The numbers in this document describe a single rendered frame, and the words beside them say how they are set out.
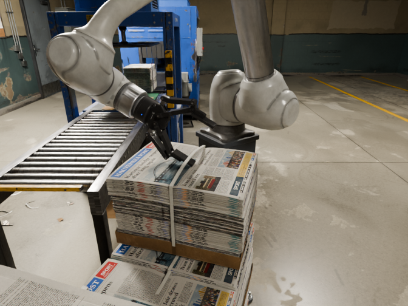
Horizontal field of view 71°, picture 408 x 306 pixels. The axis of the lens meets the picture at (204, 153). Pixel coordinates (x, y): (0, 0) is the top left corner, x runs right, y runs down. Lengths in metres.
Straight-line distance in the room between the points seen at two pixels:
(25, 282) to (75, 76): 0.40
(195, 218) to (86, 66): 0.44
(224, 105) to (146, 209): 0.55
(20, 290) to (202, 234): 0.43
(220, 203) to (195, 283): 0.22
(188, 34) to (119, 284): 4.20
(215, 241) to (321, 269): 1.42
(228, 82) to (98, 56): 0.59
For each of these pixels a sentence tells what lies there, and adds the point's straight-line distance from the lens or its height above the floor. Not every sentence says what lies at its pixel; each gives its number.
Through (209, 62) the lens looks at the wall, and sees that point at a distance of 9.90.
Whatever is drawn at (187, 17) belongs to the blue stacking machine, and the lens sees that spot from 4.71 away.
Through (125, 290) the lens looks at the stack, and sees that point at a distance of 0.81.
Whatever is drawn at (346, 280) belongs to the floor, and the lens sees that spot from 2.13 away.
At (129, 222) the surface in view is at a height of 0.92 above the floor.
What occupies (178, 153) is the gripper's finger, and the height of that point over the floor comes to 1.09.
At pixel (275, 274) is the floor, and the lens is 2.03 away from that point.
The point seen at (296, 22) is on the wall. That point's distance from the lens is 10.26.
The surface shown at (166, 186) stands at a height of 1.06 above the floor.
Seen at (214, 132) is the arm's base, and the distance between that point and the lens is 1.23.
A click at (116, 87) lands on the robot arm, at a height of 1.28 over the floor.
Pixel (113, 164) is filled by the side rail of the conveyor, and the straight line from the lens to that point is 1.52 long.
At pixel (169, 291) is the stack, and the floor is 0.83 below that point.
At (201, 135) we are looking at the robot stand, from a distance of 1.27.
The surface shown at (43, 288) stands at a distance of 0.53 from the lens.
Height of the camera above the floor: 1.42
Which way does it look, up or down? 23 degrees down
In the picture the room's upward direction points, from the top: straight up
